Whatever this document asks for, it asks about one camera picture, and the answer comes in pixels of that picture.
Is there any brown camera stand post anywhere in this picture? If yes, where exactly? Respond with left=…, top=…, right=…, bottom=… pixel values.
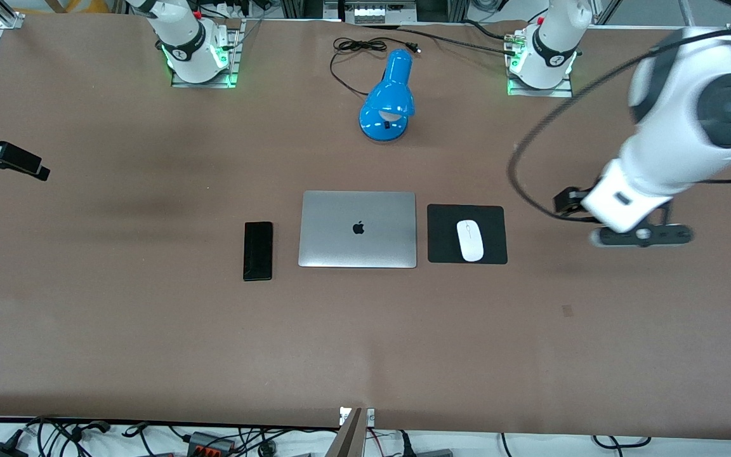
left=324, top=407, right=364, bottom=457

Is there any looped black floor cable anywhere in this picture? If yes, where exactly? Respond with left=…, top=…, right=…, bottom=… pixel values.
left=591, top=434, right=653, bottom=450

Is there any silver laptop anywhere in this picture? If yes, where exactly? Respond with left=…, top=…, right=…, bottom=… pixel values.
left=298, top=190, right=418, bottom=269

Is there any blue desk lamp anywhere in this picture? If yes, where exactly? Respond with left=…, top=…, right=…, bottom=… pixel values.
left=359, top=48, right=416, bottom=142

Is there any black cable clip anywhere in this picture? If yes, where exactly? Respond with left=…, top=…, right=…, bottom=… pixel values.
left=69, top=420, right=112, bottom=437

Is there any black arm base cable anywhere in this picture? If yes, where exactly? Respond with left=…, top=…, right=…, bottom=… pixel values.
left=362, top=24, right=522, bottom=58

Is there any black lamp power cord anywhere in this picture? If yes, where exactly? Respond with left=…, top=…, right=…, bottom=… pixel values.
left=329, top=37, right=421, bottom=97

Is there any black power adapter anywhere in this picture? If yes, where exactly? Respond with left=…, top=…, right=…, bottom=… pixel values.
left=0, top=430, right=29, bottom=457

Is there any grey power strip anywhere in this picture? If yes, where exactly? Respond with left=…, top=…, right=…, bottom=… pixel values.
left=344, top=0, right=418, bottom=25

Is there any black orange connector block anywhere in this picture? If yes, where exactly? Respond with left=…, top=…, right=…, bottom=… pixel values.
left=185, top=431, right=237, bottom=456

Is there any black mouse pad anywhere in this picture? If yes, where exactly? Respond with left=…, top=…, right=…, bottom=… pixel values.
left=426, top=204, right=509, bottom=265

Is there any black smartphone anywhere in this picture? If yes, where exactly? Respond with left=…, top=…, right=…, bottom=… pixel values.
left=242, top=221, right=274, bottom=282

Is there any white computer mouse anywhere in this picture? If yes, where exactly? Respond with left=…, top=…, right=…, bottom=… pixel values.
left=456, top=219, right=485, bottom=263

